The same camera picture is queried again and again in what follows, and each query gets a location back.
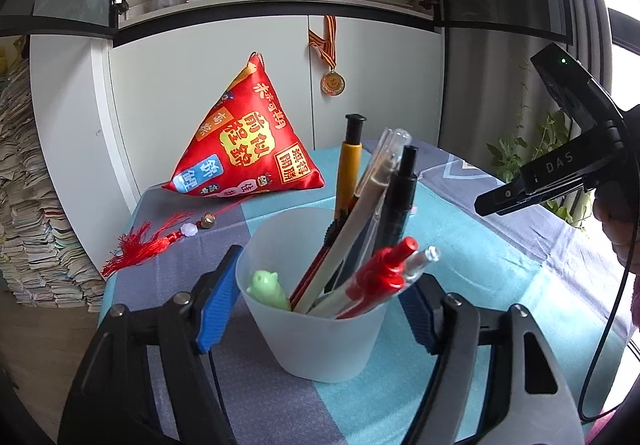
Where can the clear pen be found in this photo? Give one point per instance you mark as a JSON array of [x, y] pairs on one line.
[[387, 145]]

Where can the red and black pen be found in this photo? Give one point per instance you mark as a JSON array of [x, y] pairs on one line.
[[312, 270]]

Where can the green potted plant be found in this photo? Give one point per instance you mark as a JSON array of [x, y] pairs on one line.
[[530, 150]]

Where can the yellow pen with black cap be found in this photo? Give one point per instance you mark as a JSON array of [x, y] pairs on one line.
[[349, 165]]

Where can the gold medal with striped ribbon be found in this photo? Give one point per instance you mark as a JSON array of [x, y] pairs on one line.
[[332, 84]]

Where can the beige pen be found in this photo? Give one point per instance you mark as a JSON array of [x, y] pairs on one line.
[[360, 210]]

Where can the red tassel charm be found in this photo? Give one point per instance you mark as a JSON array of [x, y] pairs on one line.
[[145, 245]]

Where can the tall pile of magazines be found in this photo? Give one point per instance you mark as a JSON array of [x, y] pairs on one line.
[[35, 225]]

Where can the grey curtain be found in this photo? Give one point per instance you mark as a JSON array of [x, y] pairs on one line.
[[585, 0]]

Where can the person's right hand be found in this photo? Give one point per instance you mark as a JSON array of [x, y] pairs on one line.
[[617, 225]]

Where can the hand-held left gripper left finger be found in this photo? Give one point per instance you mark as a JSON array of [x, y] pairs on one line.
[[220, 297]]

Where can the red pyramid pouch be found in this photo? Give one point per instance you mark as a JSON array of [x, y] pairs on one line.
[[250, 150]]

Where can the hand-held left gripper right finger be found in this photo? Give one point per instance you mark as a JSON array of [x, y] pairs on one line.
[[416, 322]]

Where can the white bookcase cabinet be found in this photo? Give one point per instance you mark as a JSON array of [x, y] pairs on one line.
[[210, 65]]

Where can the patterned blue grey tablecloth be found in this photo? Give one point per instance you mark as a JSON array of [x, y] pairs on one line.
[[500, 285]]

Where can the translucent plastic cup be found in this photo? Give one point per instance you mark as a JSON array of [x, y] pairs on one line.
[[325, 335]]

